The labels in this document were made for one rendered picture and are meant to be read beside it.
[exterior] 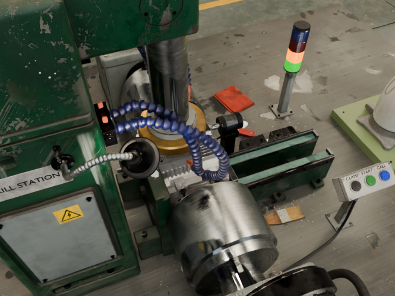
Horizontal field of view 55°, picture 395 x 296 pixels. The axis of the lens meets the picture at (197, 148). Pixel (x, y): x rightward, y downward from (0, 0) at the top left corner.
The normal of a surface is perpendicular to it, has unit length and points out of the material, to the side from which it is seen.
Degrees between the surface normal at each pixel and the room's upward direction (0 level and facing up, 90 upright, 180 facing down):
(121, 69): 90
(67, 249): 90
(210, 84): 0
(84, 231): 90
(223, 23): 0
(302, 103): 0
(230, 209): 9
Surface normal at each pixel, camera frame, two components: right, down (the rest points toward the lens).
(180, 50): 0.64, 0.59
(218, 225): -0.15, -0.59
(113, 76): 0.36, 0.72
